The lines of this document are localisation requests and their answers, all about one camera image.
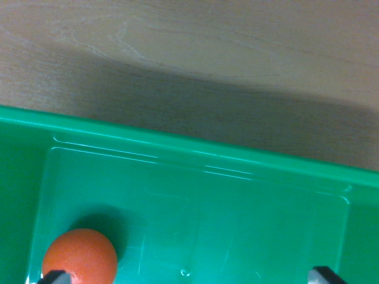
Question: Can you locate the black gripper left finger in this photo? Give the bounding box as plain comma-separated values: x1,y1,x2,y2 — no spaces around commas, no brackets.
36,269,73,284

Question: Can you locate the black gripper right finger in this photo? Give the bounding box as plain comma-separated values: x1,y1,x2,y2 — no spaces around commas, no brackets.
307,266,347,284

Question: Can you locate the orange fruit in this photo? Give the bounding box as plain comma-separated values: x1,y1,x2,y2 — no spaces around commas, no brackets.
41,228,118,284

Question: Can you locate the green plastic bin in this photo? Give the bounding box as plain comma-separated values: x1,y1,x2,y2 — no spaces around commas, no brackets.
0,105,379,284

